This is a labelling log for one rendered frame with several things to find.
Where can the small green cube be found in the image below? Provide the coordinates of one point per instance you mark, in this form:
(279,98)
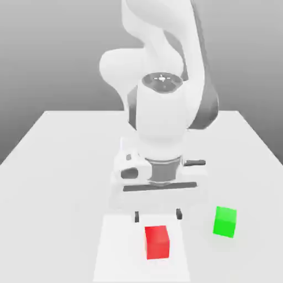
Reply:
(224,222)

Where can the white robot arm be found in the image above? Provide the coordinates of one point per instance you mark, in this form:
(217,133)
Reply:
(161,110)

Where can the small red cube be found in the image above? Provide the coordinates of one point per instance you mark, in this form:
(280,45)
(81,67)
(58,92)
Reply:
(157,243)

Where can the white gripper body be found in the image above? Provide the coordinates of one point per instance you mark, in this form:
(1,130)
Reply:
(159,197)

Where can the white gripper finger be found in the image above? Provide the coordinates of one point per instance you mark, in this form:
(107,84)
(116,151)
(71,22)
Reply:
(179,213)
(136,216)

